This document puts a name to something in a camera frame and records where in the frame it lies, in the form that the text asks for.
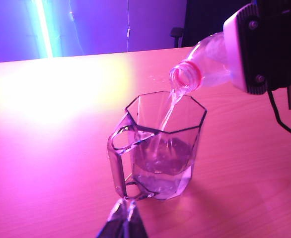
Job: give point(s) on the mineral water bottle red label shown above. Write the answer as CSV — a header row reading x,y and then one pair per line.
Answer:
x,y
210,64

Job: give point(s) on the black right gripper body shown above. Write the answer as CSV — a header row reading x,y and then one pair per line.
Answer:
x,y
282,44

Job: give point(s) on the vertical cyan neon light tube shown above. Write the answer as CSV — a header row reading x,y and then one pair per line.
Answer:
x,y
45,29

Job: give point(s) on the clear plastic octagonal mug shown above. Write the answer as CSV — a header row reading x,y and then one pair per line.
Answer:
x,y
160,148

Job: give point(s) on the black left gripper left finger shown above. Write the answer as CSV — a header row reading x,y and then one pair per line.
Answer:
x,y
113,223

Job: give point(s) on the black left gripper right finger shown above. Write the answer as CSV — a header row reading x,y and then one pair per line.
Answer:
x,y
135,223

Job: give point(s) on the finger of the white padded right gripper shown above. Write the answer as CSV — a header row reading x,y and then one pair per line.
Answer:
x,y
244,49

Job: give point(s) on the black office chair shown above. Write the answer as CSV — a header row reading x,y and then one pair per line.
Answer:
x,y
177,32

